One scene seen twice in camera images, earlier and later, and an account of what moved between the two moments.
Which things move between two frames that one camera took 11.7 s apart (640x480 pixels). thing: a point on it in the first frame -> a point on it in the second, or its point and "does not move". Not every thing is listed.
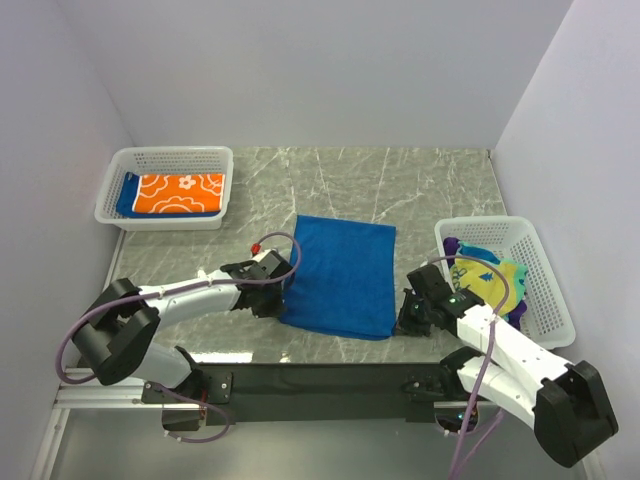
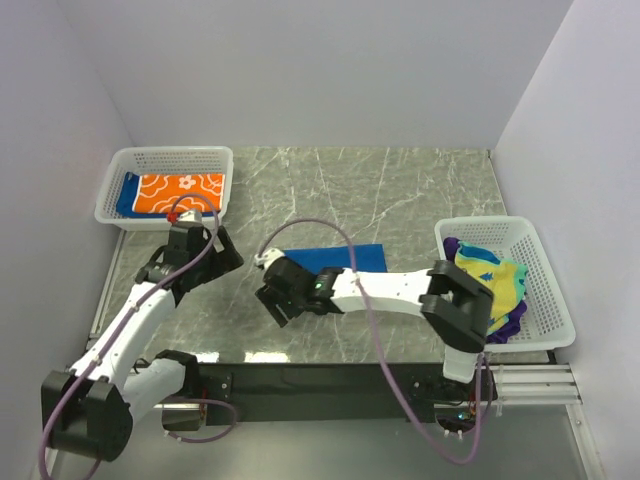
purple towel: [515, 314] does not move
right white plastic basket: [547, 315] does not move
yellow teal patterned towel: [485, 280] does not move
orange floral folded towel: [180, 193] does not move
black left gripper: [271, 310] -> [224, 260]
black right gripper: [404, 322] -> [271, 298]
